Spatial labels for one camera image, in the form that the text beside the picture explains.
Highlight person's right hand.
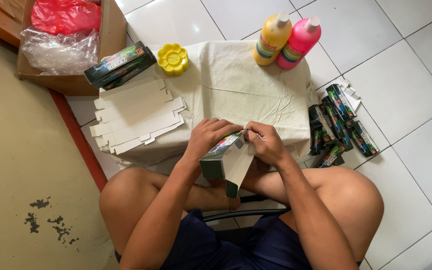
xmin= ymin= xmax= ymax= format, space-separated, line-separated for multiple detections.
xmin=244 ymin=121 xmax=292 ymax=169

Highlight person's left hand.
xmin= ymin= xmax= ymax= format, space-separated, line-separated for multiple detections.
xmin=185 ymin=118 xmax=245 ymax=162

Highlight dark printed carton box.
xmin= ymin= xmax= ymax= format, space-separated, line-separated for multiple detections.
xmin=199 ymin=129 xmax=256 ymax=199

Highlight white table cloth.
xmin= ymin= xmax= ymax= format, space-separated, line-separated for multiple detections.
xmin=99 ymin=40 xmax=315 ymax=170

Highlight pile of dark folded boxes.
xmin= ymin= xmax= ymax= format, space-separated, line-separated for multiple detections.
xmin=308 ymin=83 xmax=381 ymax=169

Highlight yellow flower paint palette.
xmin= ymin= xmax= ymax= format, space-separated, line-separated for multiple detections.
xmin=157 ymin=43 xmax=190 ymax=77

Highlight stack of flat white cartons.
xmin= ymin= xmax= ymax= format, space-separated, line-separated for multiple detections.
xmin=89 ymin=76 xmax=187 ymax=155

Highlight yellow paint bottle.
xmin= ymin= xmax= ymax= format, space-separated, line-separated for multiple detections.
xmin=253 ymin=11 xmax=293 ymax=67

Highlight pink paint bottle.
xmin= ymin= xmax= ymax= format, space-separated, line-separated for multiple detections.
xmin=276 ymin=15 xmax=322 ymax=70

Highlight white carton scraps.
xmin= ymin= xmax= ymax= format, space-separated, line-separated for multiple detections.
xmin=336 ymin=78 xmax=362 ymax=112

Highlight dark printed long box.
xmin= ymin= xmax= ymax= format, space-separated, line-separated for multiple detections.
xmin=83 ymin=41 xmax=154 ymax=85
xmin=101 ymin=46 xmax=158 ymax=91

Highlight dark blue shorts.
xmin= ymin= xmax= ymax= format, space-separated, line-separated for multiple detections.
xmin=114 ymin=208 xmax=364 ymax=270

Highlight person's right leg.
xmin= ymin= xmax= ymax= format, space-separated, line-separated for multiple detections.
xmin=240 ymin=157 xmax=385 ymax=264

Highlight person's leg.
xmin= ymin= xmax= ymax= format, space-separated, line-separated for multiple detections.
xmin=98 ymin=166 xmax=241 ymax=256
xmin=240 ymin=157 xmax=385 ymax=264

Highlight person's left leg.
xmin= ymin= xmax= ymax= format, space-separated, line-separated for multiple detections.
xmin=98 ymin=166 xmax=241 ymax=256

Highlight brown cardboard box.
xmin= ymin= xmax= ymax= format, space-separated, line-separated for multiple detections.
xmin=16 ymin=0 xmax=128 ymax=97

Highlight clear plastic bag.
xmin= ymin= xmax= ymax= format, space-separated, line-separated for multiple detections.
xmin=20 ymin=27 xmax=101 ymax=76

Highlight red plastic bag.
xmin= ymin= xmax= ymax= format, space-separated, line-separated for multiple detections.
xmin=31 ymin=0 xmax=102 ymax=37

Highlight black metal stool frame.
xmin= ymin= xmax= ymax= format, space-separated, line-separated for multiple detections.
xmin=202 ymin=194 xmax=289 ymax=223

